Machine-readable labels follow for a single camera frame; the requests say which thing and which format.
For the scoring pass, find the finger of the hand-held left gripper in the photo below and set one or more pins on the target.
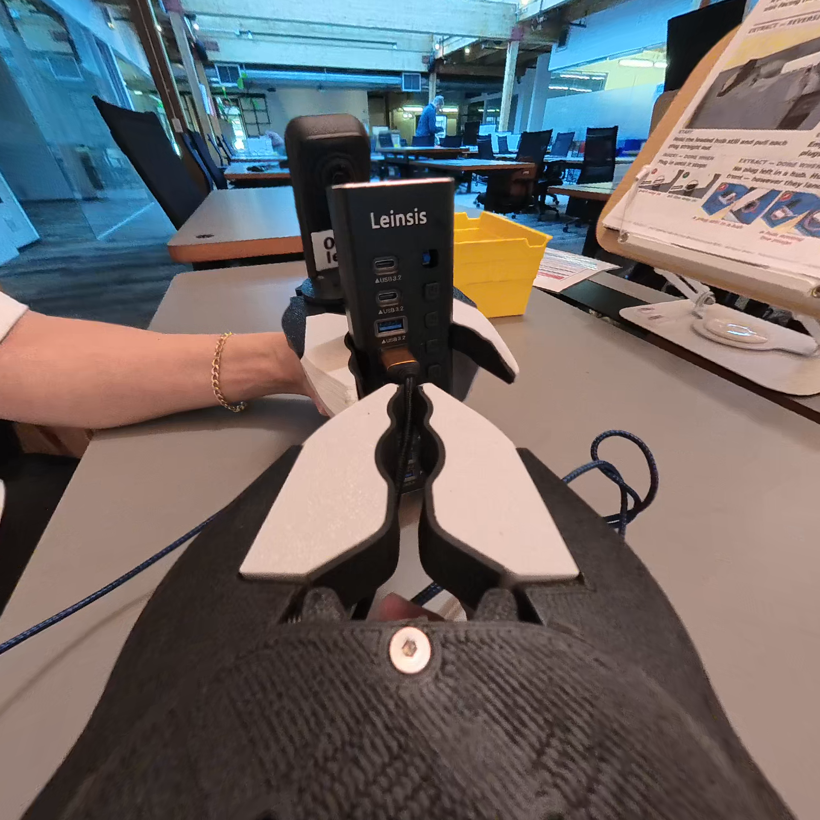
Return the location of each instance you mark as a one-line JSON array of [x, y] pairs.
[[330, 371], [490, 339]]

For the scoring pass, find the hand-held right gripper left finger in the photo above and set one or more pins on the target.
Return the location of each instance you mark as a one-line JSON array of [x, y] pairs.
[[320, 512]]

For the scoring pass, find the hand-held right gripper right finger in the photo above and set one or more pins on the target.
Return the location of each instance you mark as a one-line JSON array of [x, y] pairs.
[[499, 512]]

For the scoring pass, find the yellow plastic bin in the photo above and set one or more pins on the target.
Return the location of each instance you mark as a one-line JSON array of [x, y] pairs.
[[493, 269]]

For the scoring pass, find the black printed usb hub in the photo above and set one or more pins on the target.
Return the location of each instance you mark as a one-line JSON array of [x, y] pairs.
[[397, 256]]

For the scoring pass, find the person's left forearm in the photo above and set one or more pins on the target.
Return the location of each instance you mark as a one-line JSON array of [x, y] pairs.
[[115, 378]]

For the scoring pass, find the person's left hand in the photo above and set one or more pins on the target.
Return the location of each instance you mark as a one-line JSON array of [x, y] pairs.
[[282, 378]]

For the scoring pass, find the person's right hand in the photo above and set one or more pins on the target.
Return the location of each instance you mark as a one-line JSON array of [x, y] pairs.
[[410, 608]]

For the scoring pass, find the paper with red label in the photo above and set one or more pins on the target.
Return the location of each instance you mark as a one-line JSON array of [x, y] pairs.
[[570, 269]]

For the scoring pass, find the wooden office desk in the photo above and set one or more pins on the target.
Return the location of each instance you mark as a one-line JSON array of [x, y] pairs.
[[583, 190], [467, 165]]

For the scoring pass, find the printed instruction sheet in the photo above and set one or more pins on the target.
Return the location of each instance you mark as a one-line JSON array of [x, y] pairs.
[[737, 179]]

